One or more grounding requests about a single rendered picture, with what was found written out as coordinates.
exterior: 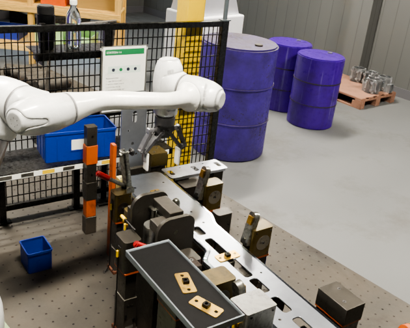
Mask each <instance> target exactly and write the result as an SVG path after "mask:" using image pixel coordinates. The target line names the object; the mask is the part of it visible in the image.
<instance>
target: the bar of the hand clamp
mask: <svg viewBox="0 0 410 328"><path fill-rule="evenodd" d="M129 154H130V155H131V156H134V154H135V151H134V149H133V148H130V149H129V151H126V152H125V149H124V148H123V149H120V150H119V154H118V155H116V156H117V157H119V158H120V167H121V173H122V183H124V184H126V188H127V187H129V186H132V184H131V172H130V161H129Z"/></svg>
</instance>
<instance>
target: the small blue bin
mask: <svg viewBox="0 0 410 328"><path fill-rule="evenodd" d="M19 243H20V253H21V262H22V264H23V266H24V267H25V269H26V270H27V272H28V274H31V273H36V272H39V271H43V270H47V269H51V268H52V253H51V252H52V250H53V248H52V247H51V245H50V244H49V242H48V241H47V239H46V238H45V236H38V237H34V238H29V239H23V240H20V241H19Z"/></svg>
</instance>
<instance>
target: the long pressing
mask: <svg viewBox="0 0 410 328"><path fill-rule="evenodd" d="M163 182H164V183H163ZM131 184H132V186H133V187H136V188H134V193H132V200H134V199H135V198H136V197H137V196H139V195H140V194H143V193H149V192H150V190H154V189H159V190H162V191H164V192H165V193H166V194H167V195H168V197H169V198H170V199H171V200H173V199H174V198H178V199H179V200H180V208H181V209H182V210H183V211H184V214H186V213H188V214H190V215H191V216H193V217H194V219H195V228H200V229H201V230H202V231H203V232H204V233H205V235H201V236H200V235H198V234H197V233H196V232H195V231H194V234H193V241H194V242H195V243H196V244H197V245H198V246H199V247H200V248H201V249H202V250H203V251H204V256H203V258H202V265H203V266H204V267H205V268H206V269H207V270H208V269H212V268H215V267H218V266H225V267H226V268H227V269H228V270H229V271H230V272H231V273H232V274H234V275H235V276H236V280H238V279H241V280H242V281H243V283H244V284H245V285H246V293H247V292H250V291H253V290H255V289H257V288H256V287H255V286H254V285H253V284H252V283H251V282H250V280H253V279H256V280H258V281H259V282H260V283H261V284H263V285H264V286H265V287H266V288H267V289H268V290H269V291H268V292H266V293H265V294H266V295H267V296H268V297H270V298H271V299H273V298H275V297H276V298H278V299H279V300H281V301H282V302H283V303H284V304H285V305H286V306H287V307H288V308H289V309H290V310H291V311H290V312H287V313H285V312H283V311H282V310H280V309H279V308H278V307H276V311H275V317H274V320H273V327H272V328H300V327H299V326H298V325H297V324H296V323H294V322H293V320H294V319H296V318H301V319H302V320H303V321H304V322H305V323H306V324H307V325H308V326H309V327H311V328H339V327H338V326H337V325H336V324H335V323H333V322H332V321H331V320H330V319H329V318H328V317H327V316H325V315H324V314H323V313H322V312H320V311H319V310H318V309H317V308H316V307H315V306H314V305H312V304H311V303H310V302H309V301H307V300H306V299H305V298H304V297H303V296H302V295H301V294H299V293H298V292H297V291H296V290H294V289H293V288H292V287H291V286H290V285H289V284H288V283H286V282H285V281H284V280H282V279H281V278H280V277H279V276H278V275H277V274H276V273H274V272H273V271H272V270H271V269H270V268H268V267H267V266H266V265H265V264H264V263H263V262H261V261H260V260H259V259H258V258H257V257H255V255H253V254H252V253H251V252H250V251H248V250H247V249H246V248H245V247H244V246H243V245H242V244H240V243H239V242H238V241H237V240H235V239H234V238H233V237H232V236H231V235H230V234H229V233H227V232H226V231H225V230H223V229H222V228H221V227H220V226H219V225H218V224H217V223H216V221H215V218H214V216H213V214H212V213H211V212H210V211H208V210H207V209H206V208H205V207H204V206H203V205H201V204H200V203H199V202H198V201H196V200H195V199H194V198H193V197H192V196H191V195H189V194H188V193H187V192H186V191H184V190H183V189H182V188H181V187H180V186H179V185H177V184H176V183H175V182H173V181H172V180H171V179H170V178H169V177H168V176H167V175H165V174H164V173H162V172H158V171H154V172H146V173H142V174H136V175H132V176H131ZM203 222H204V223H203ZM207 239H212V240H214V242H216V244H218V246H220V247H221V248H222V249H223V250H224V251H226V252H228V251H233V250H235V251H236V252H237V253H239V254H240V257H237V258H233V259H231V260H235V261H236V262H238V263H239V264H240V265H241V266H242V267H244V268H245V269H246V270H247V271H248V272H249V273H250V274H251V275H252V276H251V277H244V276H243V275H242V274H241V273H240V272H239V271H238V270H237V269H235V268H234V267H233V266H232V265H231V264H230V263H228V261H229V260H227V261H224V262H220V261H218V260H217V259H216V258H215V255H218V254H219V253H218V252H217V251H216V250H215V249H213V248H212V247H211V246H210V245H209V244H208V243H206V242H205V241H206V240H207ZM260 272H262V273H260ZM279 319H281V321H279Z"/></svg>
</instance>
